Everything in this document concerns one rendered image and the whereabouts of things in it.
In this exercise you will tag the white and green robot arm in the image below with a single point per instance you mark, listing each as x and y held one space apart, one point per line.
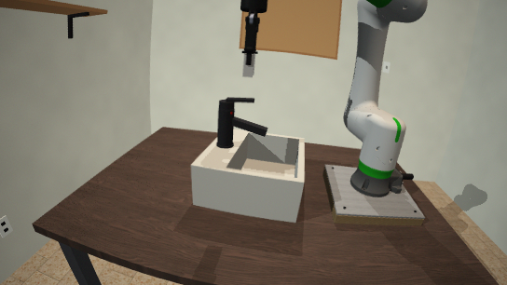
382 133

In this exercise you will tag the black mixer tap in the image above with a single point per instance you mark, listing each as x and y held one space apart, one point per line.
227 121

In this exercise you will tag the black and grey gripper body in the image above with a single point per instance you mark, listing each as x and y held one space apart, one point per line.
253 6

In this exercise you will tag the white square basin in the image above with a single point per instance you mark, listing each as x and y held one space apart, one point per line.
244 179

